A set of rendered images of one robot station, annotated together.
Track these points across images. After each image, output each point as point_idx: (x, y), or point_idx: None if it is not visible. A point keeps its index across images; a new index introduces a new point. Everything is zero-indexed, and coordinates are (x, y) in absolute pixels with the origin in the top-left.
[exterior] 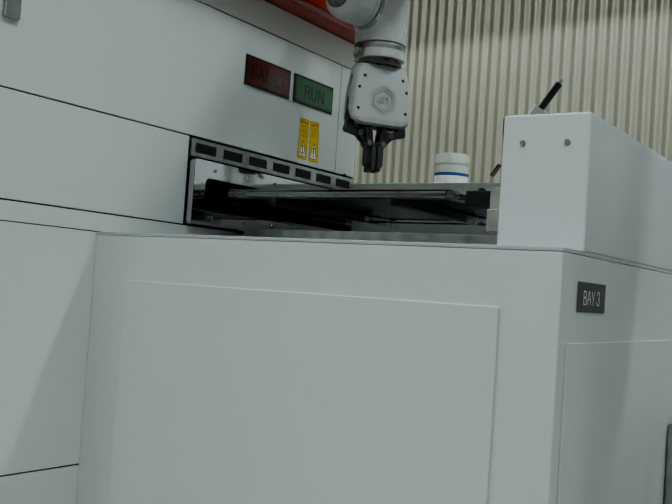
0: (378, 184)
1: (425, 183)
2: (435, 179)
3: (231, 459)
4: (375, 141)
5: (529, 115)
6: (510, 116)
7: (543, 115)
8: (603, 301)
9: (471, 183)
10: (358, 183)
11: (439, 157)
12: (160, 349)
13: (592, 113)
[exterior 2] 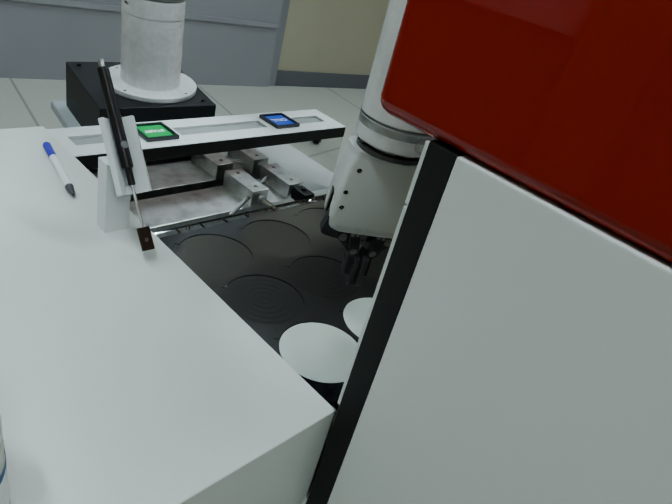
0: (294, 371)
1: (233, 311)
2: (3, 489)
3: None
4: (358, 246)
5: (336, 121)
6: (343, 125)
7: (331, 118)
8: None
9: (186, 265)
10: (325, 400)
11: (1, 424)
12: None
13: (314, 109)
